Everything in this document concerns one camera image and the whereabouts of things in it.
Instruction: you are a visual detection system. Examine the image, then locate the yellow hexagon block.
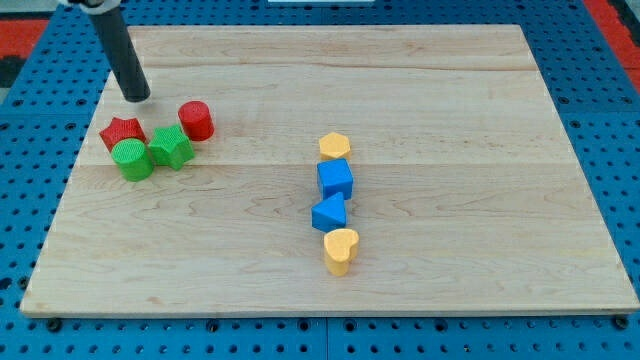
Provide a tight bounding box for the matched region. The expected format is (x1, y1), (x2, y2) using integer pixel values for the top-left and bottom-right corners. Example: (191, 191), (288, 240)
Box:
(318, 132), (351, 160)

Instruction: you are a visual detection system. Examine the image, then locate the blue cube block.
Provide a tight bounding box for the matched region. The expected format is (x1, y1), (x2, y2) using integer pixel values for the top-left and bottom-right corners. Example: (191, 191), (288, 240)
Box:
(316, 158), (354, 200)

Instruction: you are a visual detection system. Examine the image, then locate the light wooden board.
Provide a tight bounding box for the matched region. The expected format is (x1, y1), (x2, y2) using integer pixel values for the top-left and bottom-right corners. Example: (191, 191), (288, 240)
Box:
(21, 25), (639, 319)

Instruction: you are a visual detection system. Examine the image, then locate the blue triangle block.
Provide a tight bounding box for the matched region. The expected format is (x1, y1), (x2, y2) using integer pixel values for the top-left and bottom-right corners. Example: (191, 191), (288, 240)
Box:
(311, 192), (347, 232)

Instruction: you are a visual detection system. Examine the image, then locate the yellow heart block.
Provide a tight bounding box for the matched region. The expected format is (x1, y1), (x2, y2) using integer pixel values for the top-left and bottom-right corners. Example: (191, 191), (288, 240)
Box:
(323, 228), (360, 276)

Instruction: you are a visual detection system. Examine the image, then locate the red cylinder block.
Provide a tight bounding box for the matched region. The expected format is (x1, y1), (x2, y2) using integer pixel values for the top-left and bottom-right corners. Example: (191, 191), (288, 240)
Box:
(178, 101), (215, 141)

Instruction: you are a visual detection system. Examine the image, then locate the green star block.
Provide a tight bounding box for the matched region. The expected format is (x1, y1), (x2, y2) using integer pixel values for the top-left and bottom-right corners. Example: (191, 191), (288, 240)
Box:
(149, 124), (195, 170)

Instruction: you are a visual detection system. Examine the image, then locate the green cylinder block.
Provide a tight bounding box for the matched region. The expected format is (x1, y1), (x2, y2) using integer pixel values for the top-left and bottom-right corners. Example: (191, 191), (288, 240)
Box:
(111, 138), (154, 182)

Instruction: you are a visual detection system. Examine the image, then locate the red star block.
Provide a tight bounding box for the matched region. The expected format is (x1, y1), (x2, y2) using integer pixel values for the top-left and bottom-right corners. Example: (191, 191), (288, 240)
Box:
(99, 117), (147, 152)

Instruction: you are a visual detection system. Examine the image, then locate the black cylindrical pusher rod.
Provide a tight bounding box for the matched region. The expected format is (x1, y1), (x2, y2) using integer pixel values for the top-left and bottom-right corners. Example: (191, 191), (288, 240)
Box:
(87, 1), (151, 103)

